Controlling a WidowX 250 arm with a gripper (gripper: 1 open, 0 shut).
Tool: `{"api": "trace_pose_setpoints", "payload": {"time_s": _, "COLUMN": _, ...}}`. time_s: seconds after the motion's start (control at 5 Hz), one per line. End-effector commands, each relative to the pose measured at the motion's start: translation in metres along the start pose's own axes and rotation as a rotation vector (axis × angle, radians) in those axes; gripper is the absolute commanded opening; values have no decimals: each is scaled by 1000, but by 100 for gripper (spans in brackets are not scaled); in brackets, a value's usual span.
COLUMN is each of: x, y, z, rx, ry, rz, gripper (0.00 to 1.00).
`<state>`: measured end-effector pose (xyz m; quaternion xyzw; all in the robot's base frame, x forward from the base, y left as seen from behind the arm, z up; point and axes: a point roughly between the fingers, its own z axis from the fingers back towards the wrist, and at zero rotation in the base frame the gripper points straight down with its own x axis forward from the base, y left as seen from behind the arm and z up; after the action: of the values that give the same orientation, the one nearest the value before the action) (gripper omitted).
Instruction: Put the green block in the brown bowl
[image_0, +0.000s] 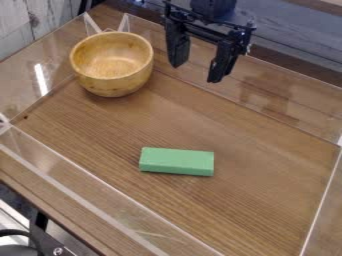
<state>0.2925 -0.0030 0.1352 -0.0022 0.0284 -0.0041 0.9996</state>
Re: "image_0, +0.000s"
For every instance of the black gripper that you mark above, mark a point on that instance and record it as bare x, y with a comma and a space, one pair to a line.
192, 18

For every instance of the green rectangular block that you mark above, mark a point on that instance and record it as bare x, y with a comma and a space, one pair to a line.
175, 161

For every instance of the brown wooden bowl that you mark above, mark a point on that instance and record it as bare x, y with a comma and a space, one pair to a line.
112, 63

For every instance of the black metal table bracket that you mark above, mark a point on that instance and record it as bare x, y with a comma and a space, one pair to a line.
48, 246

